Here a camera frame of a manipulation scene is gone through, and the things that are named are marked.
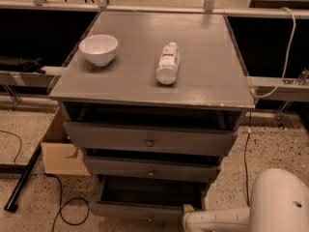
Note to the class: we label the black metal bar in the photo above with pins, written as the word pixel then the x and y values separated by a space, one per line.
pixel 24 171

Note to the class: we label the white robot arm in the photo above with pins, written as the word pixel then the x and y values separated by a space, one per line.
pixel 279 203

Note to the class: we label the white ceramic bowl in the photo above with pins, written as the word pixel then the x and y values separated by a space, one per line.
pixel 99 50

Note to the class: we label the clear plastic bottle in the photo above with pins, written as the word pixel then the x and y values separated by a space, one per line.
pixel 168 65

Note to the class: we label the grey drawer cabinet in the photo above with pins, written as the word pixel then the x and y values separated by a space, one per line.
pixel 210 93

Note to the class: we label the grey top drawer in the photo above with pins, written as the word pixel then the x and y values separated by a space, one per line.
pixel 148 139

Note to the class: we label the grey drawer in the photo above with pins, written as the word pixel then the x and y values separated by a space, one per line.
pixel 147 199
pixel 155 169
pixel 148 139

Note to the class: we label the grey middle drawer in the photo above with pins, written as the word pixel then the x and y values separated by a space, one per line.
pixel 155 169

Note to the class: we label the black cloth on rail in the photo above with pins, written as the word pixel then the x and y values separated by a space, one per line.
pixel 21 65

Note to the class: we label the metal rail frame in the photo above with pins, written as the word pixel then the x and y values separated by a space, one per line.
pixel 24 34

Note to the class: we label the grey bottom drawer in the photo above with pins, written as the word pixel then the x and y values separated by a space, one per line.
pixel 147 199

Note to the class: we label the cardboard box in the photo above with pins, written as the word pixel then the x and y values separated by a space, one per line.
pixel 59 155

